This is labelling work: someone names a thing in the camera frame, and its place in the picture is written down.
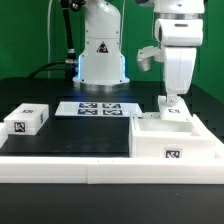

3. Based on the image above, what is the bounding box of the white cabinet body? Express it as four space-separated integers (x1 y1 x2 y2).
129 115 216 160

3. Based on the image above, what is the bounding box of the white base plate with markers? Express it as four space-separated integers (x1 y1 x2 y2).
55 102 142 117

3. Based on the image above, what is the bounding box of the white thin cable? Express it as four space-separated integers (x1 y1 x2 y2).
46 0 54 80

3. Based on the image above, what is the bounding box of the white cabinet top block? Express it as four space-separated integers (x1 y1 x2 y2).
4 103 49 135

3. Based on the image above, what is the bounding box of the white U-shaped obstacle frame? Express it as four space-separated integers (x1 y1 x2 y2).
0 116 224 184

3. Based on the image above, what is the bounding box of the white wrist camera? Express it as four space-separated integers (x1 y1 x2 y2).
137 46 164 71

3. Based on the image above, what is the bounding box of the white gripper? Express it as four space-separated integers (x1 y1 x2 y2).
155 19 203 104

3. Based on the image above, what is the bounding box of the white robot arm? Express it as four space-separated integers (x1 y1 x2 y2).
59 0 204 105

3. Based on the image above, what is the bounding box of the black corrugated cable hose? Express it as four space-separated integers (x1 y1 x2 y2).
27 0 87 81

